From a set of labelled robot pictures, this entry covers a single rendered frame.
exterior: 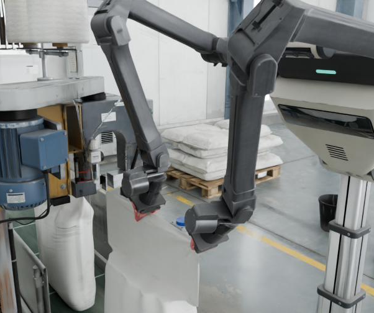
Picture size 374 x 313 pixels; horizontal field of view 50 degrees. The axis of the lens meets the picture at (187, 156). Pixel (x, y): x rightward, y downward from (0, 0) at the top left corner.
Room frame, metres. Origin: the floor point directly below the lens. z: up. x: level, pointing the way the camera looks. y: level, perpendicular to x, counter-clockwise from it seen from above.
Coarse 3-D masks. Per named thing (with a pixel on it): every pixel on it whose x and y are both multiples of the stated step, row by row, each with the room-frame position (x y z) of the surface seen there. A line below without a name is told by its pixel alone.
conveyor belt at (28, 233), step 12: (12, 216) 2.57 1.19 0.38; (24, 216) 2.57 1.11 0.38; (24, 228) 2.39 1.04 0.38; (24, 240) 2.22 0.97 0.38; (36, 240) 2.22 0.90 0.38; (36, 252) 2.08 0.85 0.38; (96, 276) 1.83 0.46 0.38; (48, 288) 1.73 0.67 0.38; (96, 288) 1.73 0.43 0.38; (60, 300) 1.63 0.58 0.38; (96, 300) 1.64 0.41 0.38; (60, 312) 1.54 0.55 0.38; (72, 312) 1.54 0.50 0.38; (84, 312) 1.55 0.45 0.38; (96, 312) 1.55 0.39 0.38
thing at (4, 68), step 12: (0, 24) 3.85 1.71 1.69; (0, 36) 3.86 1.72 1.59; (0, 48) 3.86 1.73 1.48; (0, 60) 3.76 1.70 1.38; (12, 60) 3.82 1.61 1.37; (24, 60) 3.89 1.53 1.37; (36, 60) 3.96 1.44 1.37; (0, 72) 3.75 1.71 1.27; (12, 72) 3.82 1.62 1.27; (24, 72) 3.89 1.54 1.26; (36, 72) 3.96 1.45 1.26
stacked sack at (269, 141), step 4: (264, 136) 4.65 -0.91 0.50; (268, 136) 4.67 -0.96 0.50; (272, 136) 4.69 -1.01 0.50; (276, 136) 4.72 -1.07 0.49; (260, 140) 4.48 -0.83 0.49; (264, 140) 4.50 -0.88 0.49; (268, 140) 4.53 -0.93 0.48; (272, 140) 4.56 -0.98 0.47; (276, 140) 4.61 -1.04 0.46; (280, 140) 4.65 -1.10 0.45; (260, 144) 4.41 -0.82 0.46; (264, 144) 4.46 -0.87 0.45; (268, 144) 4.51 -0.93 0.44; (272, 144) 4.55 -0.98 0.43; (276, 144) 4.61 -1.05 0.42; (280, 144) 4.68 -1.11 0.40; (260, 148) 4.42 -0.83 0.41; (264, 148) 4.49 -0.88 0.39
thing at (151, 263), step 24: (120, 216) 1.29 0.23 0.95; (144, 216) 1.16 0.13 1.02; (120, 240) 1.30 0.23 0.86; (144, 240) 1.16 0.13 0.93; (168, 240) 1.08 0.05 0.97; (120, 264) 1.22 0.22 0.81; (144, 264) 1.17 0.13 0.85; (168, 264) 1.08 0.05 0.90; (192, 264) 1.01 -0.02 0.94; (120, 288) 1.16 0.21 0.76; (144, 288) 1.08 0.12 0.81; (168, 288) 1.07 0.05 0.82; (192, 288) 1.00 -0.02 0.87; (120, 312) 1.15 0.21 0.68; (144, 312) 1.04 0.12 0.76; (168, 312) 1.00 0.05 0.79; (192, 312) 1.05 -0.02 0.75
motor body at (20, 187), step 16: (0, 128) 1.02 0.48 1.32; (16, 128) 1.03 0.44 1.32; (32, 128) 1.07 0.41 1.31; (0, 144) 1.02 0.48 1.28; (16, 144) 1.03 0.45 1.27; (0, 160) 1.03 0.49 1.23; (16, 160) 1.03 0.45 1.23; (0, 176) 1.03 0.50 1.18; (16, 176) 1.03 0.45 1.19; (32, 176) 1.05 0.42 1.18; (0, 192) 1.02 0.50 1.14; (16, 192) 1.02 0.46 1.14; (32, 192) 1.04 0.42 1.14; (16, 208) 1.02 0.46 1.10
